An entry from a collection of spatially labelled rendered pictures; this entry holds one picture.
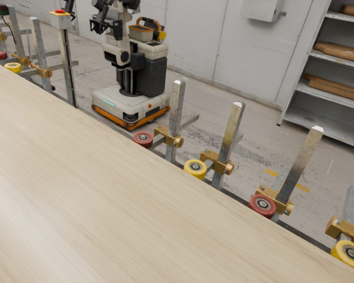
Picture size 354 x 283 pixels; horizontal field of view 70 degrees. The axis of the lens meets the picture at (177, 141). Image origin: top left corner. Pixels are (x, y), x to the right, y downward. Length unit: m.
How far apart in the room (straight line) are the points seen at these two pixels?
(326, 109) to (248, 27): 1.43
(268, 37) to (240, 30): 0.38
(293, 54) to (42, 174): 3.15
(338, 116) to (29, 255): 3.41
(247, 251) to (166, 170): 0.35
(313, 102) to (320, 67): 0.43
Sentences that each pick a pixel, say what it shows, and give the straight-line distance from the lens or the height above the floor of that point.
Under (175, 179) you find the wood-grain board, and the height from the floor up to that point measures 0.90.
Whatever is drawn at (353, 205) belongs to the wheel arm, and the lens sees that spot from 1.12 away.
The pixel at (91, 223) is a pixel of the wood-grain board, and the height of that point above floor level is 0.90.
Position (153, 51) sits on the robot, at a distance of 2.53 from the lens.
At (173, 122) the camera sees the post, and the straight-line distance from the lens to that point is 1.05.
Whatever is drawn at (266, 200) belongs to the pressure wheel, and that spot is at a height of 0.91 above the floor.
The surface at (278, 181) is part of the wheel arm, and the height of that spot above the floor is 0.82.
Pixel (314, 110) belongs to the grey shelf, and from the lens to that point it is 3.63.
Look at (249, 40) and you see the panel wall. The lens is 3.68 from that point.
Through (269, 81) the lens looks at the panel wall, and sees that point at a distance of 3.68.
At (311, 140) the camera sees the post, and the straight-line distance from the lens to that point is 0.84.
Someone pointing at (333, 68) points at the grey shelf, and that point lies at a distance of 3.48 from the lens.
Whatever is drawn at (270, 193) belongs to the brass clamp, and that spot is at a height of 0.83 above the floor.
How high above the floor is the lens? 1.48
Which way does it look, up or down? 35 degrees down
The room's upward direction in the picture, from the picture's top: 8 degrees clockwise
